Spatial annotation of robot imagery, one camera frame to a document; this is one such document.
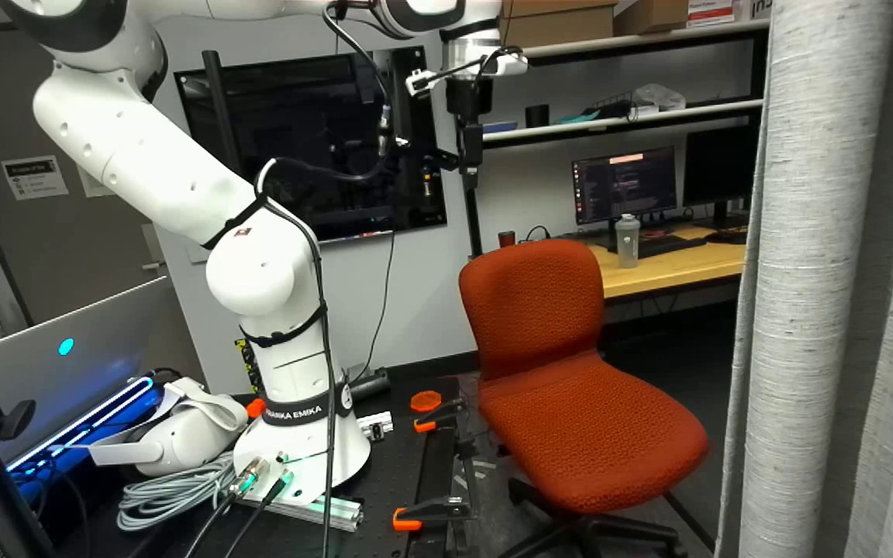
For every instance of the grey fabric curtain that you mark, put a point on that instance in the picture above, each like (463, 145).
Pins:
(806, 455)

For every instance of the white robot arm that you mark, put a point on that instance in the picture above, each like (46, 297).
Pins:
(261, 262)

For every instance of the desktop computer monitor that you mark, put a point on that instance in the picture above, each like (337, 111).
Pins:
(624, 184)

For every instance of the grey water bottle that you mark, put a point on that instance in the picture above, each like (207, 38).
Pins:
(627, 241)

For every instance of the orange office chair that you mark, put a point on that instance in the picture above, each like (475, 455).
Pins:
(587, 439)

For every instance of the wooden desk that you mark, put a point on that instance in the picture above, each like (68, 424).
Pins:
(669, 272)

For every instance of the cardboard box on shelf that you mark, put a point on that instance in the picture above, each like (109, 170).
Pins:
(538, 24)

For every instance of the blue lit computer case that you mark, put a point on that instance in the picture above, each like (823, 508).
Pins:
(49, 460)

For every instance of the orange handled clamp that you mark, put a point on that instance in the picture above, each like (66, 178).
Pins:
(432, 410)
(430, 517)

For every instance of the black wall monitor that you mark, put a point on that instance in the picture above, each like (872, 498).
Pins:
(354, 152)

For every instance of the orange handled clamp front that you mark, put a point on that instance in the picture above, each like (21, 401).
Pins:
(430, 517)

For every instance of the wall shelf unit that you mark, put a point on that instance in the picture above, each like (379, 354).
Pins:
(637, 82)

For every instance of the white wall notice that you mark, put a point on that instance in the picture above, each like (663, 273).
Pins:
(35, 178)

